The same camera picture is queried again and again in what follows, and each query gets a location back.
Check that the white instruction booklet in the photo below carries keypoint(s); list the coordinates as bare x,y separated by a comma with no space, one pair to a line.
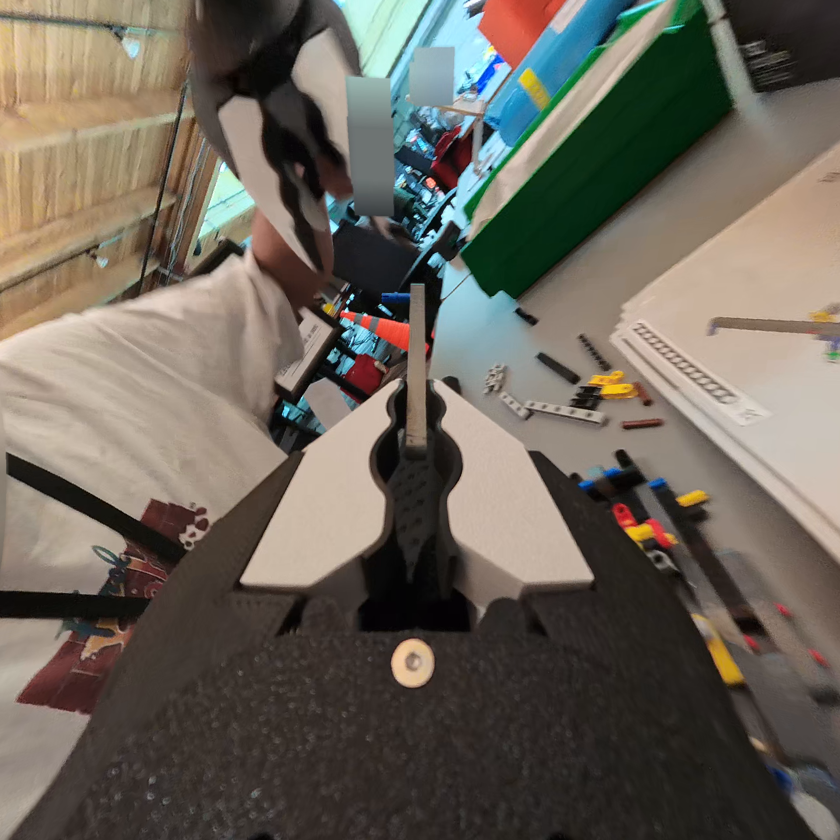
754,275

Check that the green storage bin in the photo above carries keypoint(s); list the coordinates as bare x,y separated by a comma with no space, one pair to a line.
590,184

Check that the small black lego piece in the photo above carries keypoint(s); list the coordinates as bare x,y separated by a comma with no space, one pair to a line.
526,316

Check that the person's white printed t-shirt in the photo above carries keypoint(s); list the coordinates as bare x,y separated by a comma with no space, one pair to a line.
131,394

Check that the thin black lego beam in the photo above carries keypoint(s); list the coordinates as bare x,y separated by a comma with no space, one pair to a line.
594,352

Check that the grey lego beam with blue pin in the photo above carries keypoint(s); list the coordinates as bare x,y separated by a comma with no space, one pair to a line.
417,367

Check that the black office chair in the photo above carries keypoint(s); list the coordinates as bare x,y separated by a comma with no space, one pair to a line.
374,256

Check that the black cardboard box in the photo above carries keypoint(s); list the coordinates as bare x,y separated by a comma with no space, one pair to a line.
787,39

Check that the track light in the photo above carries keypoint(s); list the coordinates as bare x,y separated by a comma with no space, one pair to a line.
100,257
130,44

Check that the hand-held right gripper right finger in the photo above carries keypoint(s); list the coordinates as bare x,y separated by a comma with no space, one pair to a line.
505,525

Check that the white framed sign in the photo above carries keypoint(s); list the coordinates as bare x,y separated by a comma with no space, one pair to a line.
308,354

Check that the long black lego model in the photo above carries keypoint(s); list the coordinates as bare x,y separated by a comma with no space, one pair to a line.
702,544

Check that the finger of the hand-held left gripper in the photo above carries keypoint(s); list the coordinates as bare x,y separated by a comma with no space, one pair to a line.
253,151
325,72

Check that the red chair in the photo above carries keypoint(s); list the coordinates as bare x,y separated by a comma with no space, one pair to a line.
453,157

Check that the orange traffic cone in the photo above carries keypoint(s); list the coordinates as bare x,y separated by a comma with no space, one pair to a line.
384,328

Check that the red plastic container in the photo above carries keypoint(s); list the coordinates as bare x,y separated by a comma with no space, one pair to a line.
518,26

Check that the short grey lego piece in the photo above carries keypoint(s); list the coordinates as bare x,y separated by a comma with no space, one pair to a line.
515,405

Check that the blue plastic container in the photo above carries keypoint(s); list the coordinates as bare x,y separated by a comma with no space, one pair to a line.
564,59

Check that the long grey holed lego beam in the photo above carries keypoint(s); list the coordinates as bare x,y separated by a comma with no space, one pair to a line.
564,412

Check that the short brown lego axle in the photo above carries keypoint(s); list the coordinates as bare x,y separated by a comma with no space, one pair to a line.
643,392

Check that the person's left forearm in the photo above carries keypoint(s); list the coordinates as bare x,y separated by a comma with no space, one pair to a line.
275,259

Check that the yellow lego pieces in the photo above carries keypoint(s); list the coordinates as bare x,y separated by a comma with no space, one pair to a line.
613,386

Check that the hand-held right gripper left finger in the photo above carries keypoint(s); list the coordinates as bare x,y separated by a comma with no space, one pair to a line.
315,525

